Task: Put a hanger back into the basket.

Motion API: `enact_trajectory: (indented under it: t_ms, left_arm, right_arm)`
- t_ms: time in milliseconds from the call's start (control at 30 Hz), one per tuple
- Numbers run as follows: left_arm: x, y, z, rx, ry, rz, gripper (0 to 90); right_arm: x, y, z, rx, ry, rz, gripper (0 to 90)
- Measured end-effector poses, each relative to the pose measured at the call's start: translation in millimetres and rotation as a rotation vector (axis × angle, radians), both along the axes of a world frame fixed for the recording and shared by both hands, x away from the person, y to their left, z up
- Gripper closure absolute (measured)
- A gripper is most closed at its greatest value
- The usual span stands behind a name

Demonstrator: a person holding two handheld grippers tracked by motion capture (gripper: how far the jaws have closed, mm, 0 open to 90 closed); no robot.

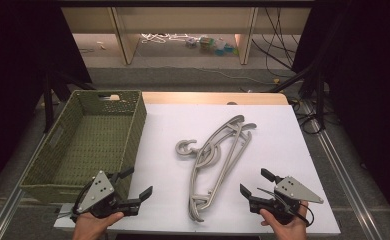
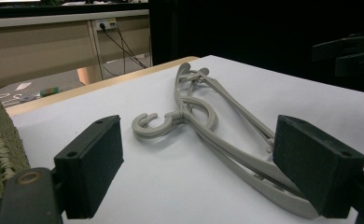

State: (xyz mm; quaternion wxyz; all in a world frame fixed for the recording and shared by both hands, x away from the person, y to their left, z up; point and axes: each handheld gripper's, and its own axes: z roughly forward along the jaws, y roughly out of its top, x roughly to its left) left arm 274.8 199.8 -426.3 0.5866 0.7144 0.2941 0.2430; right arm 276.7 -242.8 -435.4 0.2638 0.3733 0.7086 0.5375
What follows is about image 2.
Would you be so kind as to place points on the beige office desk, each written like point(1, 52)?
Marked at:
point(40, 49)

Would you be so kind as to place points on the black curtain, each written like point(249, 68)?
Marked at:
point(248, 28)

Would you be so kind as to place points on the white table sheet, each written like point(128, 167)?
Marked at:
point(158, 174)

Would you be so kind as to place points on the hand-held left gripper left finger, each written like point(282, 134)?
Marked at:
point(90, 168)

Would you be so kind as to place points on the grey plastic clothes hanger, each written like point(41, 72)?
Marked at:
point(233, 152)
point(284, 202)

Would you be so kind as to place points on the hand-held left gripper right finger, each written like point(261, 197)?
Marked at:
point(317, 165)

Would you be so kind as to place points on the green box on floor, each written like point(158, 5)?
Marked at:
point(49, 91)

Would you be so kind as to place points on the wall power outlet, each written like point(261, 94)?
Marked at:
point(106, 24)

